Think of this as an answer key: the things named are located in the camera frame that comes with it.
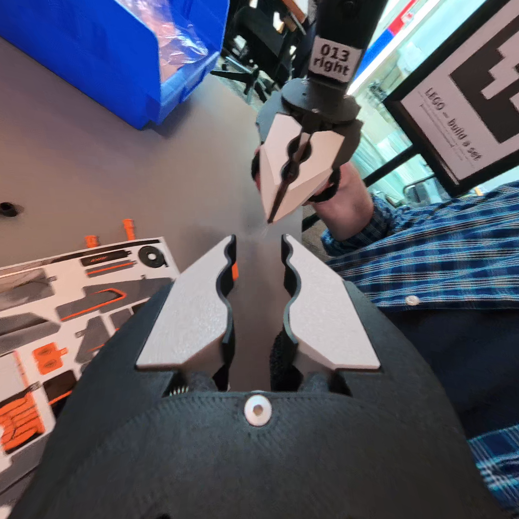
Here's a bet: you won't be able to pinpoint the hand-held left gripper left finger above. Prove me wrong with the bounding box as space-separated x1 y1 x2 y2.
136 234 238 392

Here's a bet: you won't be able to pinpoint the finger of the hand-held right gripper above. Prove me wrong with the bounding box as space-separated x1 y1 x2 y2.
270 130 346 224
259 114 304 224

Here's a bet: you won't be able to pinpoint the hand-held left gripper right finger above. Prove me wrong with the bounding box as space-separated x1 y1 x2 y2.
281 234 382 392

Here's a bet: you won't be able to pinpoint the person's right forearm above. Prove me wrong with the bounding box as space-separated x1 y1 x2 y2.
321 182 519 314

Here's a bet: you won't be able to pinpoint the lego sticker sheet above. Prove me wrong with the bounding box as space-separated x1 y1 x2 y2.
0 236 181 501

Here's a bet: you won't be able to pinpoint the person's right hand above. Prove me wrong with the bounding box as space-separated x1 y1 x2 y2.
253 147 374 245

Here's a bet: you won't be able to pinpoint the black office chair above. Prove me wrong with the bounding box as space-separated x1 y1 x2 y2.
210 0 311 105

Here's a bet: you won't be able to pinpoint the dark navy pants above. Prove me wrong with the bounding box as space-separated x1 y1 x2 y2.
379 307 519 440

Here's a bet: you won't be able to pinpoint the clear plastic bag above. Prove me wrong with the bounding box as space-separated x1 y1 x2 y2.
115 0 211 84

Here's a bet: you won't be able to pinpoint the blue plaid shirt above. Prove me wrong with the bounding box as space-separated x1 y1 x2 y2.
466 425 519 512

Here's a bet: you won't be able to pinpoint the blue plastic bin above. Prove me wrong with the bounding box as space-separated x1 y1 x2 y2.
0 0 231 131

